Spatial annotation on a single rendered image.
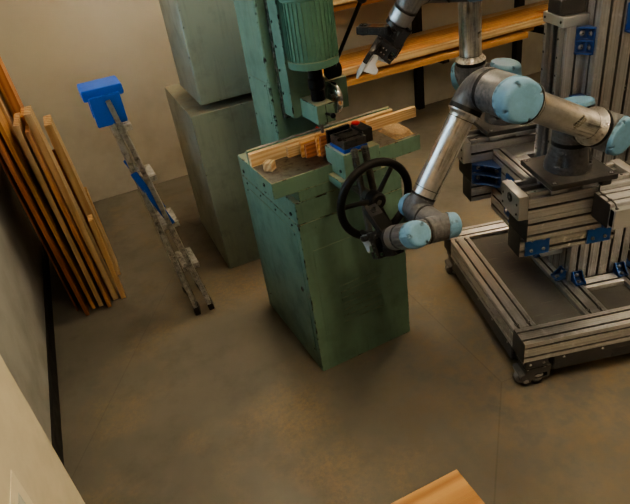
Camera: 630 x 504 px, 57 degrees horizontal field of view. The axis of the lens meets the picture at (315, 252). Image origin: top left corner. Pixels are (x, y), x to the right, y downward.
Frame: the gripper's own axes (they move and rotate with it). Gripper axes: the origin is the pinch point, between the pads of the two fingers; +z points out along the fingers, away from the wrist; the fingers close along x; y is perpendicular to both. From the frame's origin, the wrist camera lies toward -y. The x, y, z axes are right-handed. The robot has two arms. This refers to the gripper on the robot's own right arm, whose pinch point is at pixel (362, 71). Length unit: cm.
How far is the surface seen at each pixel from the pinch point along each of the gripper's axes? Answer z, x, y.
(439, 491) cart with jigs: 24, -104, 77
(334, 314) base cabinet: 81, -22, 42
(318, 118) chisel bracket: 20.5, -6.7, -4.2
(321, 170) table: 29.1, -19.4, 7.4
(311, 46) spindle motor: -1.0, -8.5, -17.2
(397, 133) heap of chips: 15.9, 8.4, 21.4
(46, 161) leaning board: 116, -13, -103
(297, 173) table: 31.9, -24.9, 1.5
